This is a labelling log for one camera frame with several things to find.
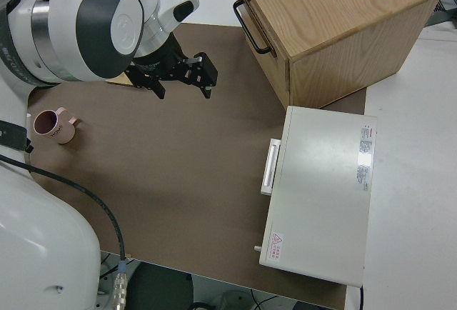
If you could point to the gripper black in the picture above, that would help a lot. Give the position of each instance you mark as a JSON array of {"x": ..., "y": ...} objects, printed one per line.
[{"x": 160, "y": 60}]

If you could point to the pink mug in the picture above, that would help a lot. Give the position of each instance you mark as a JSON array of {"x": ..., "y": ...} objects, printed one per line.
[{"x": 62, "y": 133}]

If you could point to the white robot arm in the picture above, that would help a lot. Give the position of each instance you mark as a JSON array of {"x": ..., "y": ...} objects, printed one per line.
[{"x": 71, "y": 20}]

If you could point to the wooden mug rack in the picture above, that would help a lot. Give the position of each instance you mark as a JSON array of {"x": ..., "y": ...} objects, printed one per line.
[{"x": 118, "y": 80}]

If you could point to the brown table mat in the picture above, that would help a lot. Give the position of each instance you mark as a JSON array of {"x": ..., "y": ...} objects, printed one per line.
[{"x": 178, "y": 163}]

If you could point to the wooden cabinet box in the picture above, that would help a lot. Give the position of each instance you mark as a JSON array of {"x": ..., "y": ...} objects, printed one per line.
[{"x": 339, "y": 13}]

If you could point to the white toaster oven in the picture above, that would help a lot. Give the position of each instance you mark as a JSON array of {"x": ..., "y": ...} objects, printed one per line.
[{"x": 321, "y": 199}]

